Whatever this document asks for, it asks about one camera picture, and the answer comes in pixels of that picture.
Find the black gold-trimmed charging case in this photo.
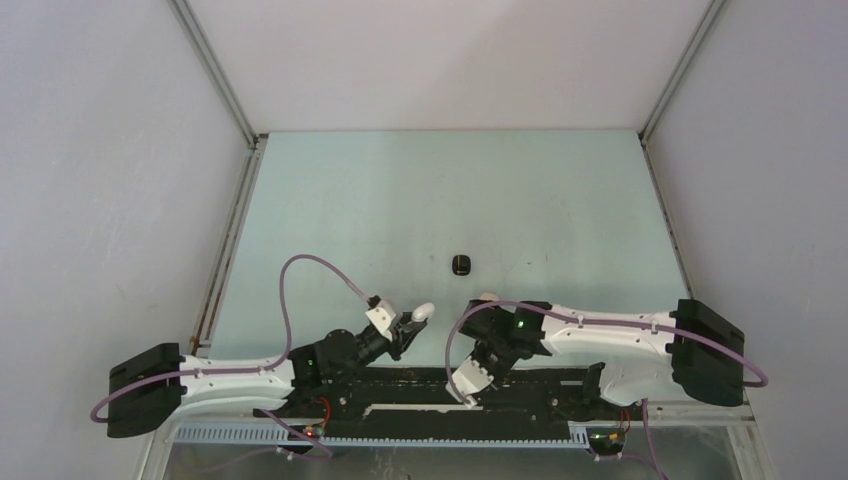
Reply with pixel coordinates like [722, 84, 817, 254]
[451, 254, 472, 277]

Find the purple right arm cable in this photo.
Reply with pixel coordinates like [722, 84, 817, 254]
[443, 300, 770, 480]

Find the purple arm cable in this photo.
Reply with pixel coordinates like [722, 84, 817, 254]
[443, 300, 770, 480]
[89, 254, 376, 425]

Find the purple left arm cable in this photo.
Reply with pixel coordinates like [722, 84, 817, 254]
[89, 254, 376, 425]

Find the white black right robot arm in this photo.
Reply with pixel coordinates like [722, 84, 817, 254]
[446, 299, 750, 418]

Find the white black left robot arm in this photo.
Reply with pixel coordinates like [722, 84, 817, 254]
[104, 303, 435, 439]

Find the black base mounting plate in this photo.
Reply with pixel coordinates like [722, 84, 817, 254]
[273, 365, 642, 440]

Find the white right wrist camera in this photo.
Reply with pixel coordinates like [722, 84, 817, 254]
[446, 357, 494, 409]

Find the grey slotted cable duct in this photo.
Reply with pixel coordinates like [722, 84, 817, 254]
[173, 422, 589, 449]

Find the white charging case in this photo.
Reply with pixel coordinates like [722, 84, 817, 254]
[410, 302, 435, 323]

